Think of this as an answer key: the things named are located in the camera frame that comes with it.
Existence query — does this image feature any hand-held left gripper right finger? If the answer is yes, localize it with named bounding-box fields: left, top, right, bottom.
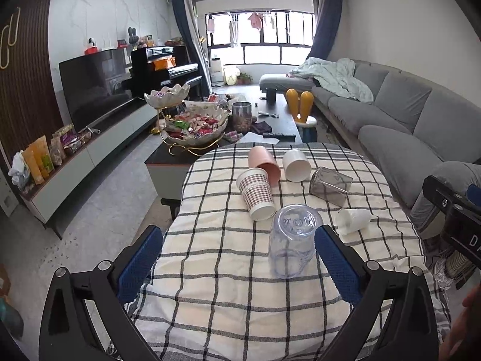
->
left=314, top=225, right=440, bottom=361

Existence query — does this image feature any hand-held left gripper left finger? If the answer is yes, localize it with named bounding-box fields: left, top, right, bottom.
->
left=38, top=225, right=164, bottom=361

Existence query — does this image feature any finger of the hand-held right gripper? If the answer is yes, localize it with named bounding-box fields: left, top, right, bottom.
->
left=466, top=183, right=481, bottom=211

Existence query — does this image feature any clear plastic cup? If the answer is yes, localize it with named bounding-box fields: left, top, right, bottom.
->
left=268, top=204, right=324, bottom=279

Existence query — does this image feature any small white plastic cup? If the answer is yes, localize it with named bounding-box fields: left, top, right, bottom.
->
left=336, top=208, right=375, bottom=236

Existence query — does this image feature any grey transparent square cup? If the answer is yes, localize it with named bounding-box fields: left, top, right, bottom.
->
left=309, top=166, right=354, bottom=208

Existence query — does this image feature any brown plaid paper cup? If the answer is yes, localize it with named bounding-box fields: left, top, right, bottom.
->
left=235, top=168, right=278, bottom=222

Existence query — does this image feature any pink cup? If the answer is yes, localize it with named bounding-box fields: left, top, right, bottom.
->
left=248, top=146, right=282, bottom=189

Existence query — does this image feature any person's right hand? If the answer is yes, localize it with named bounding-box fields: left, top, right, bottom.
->
left=439, top=283, right=481, bottom=361

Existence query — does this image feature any person's grey trouser leg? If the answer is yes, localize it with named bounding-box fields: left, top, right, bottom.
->
left=409, top=161, right=481, bottom=239

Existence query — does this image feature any person's shoe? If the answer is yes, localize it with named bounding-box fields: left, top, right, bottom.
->
left=431, top=247, right=476, bottom=291

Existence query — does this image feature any checked tablecloth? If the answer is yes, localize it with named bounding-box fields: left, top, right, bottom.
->
left=127, top=142, right=452, bottom=361

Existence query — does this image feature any dark coffee table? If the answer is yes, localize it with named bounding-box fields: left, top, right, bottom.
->
left=145, top=92, right=306, bottom=221

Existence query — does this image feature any grey sofa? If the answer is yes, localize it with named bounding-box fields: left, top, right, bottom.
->
left=259, top=59, right=481, bottom=213

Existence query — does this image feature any white television cabinet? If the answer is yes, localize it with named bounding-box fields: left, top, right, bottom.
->
left=19, top=101, right=167, bottom=240

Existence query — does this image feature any purple snack packet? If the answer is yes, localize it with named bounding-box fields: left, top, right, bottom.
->
left=53, top=123, right=81, bottom=156

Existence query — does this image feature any orange snack packet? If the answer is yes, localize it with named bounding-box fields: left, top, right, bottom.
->
left=23, top=135, right=52, bottom=185

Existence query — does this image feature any white paper sheet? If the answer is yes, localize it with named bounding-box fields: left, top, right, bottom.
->
left=240, top=133, right=281, bottom=146

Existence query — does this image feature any two-tier white snack bowl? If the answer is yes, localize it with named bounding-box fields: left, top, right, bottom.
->
left=144, top=84, right=231, bottom=157

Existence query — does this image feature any white crumpled cloth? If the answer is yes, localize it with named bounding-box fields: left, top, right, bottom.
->
left=8, top=151, right=31, bottom=187

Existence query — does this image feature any yellow rabbit-ear stool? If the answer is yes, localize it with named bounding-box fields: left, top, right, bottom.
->
left=285, top=88, right=318, bottom=143

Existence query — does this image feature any glass jar of nuts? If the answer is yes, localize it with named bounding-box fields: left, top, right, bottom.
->
left=231, top=101, right=252, bottom=134

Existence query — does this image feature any light green blanket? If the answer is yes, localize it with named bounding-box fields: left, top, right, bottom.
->
left=288, top=57, right=375, bottom=103

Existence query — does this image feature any flat screen television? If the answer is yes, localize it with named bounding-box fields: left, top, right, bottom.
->
left=58, top=48, right=136, bottom=131

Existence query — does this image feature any black piano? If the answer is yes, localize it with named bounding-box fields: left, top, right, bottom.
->
left=121, top=45, right=204, bottom=103

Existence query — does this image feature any white air purifier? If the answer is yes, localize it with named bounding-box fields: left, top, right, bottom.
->
left=210, top=57, right=223, bottom=85

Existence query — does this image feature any blue curtain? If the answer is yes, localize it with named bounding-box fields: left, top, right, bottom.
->
left=170, top=0, right=210, bottom=95
left=310, top=0, right=344, bottom=61

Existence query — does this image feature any gold paperclip wall ornament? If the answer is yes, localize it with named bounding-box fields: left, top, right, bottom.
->
left=0, top=8, right=21, bottom=70

